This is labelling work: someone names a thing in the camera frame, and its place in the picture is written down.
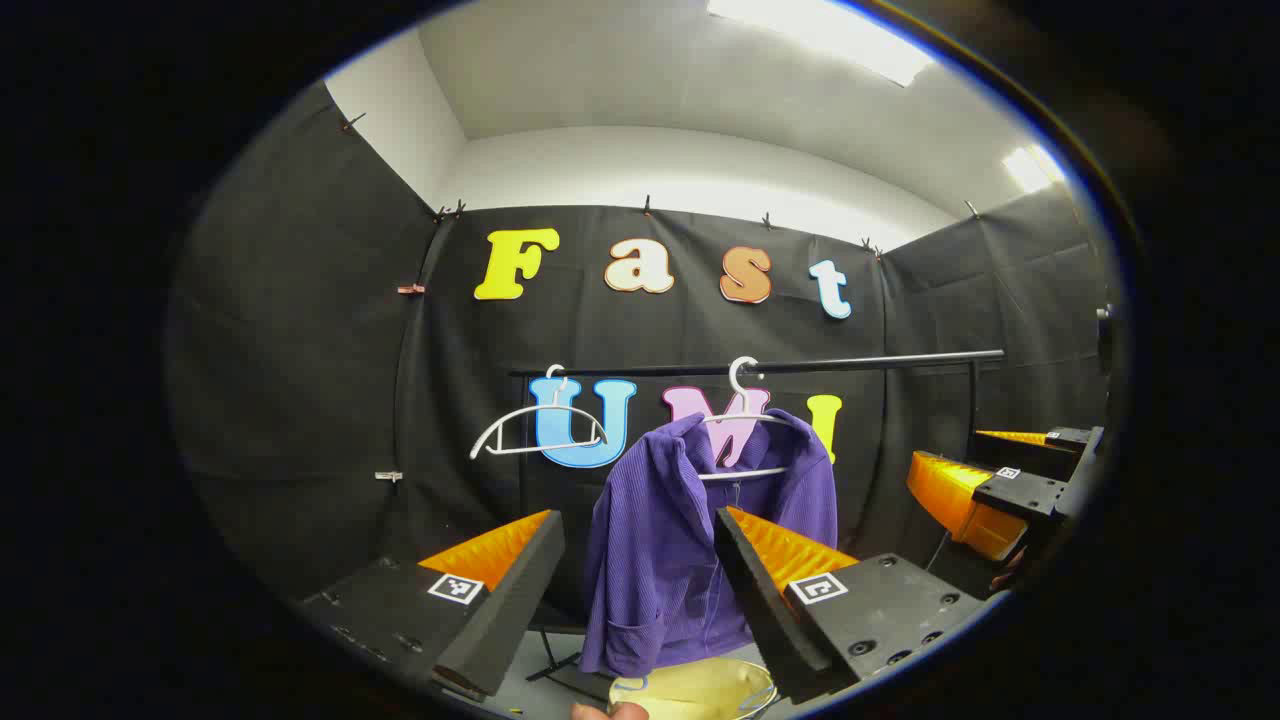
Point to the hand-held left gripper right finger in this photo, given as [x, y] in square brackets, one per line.
[755, 600]

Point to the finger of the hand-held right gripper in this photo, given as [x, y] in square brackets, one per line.
[1040, 450]
[1020, 492]

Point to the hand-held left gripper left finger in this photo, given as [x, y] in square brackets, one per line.
[505, 600]

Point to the beige fabric laundry hamper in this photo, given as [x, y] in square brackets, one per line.
[700, 692]

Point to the white plastic clothes hanger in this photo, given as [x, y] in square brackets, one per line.
[742, 372]
[540, 412]

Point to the black metal clothes rack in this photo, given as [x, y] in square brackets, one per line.
[870, 361]

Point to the small ceiling light panel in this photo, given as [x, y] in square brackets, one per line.
[1035, 167]

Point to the black backdrop cloth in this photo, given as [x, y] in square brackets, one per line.
[300, 400]

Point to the long ceiling light panel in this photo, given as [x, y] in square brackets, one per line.
[830, 35]

